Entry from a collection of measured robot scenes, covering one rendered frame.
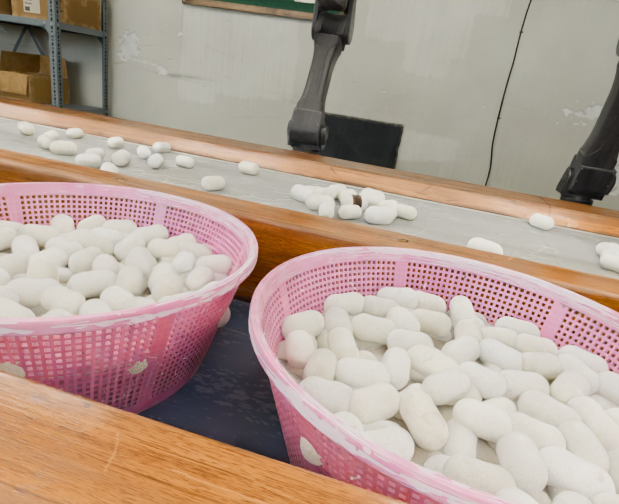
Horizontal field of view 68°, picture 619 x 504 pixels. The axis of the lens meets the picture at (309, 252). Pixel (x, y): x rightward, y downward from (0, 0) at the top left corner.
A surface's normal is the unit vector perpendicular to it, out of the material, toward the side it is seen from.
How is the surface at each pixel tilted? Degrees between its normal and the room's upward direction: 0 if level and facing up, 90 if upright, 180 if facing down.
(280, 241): 90
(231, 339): 0
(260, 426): 0
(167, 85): 90
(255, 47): 90
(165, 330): 108
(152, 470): 0
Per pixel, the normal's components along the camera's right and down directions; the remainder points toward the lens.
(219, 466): 0.15, -0.93
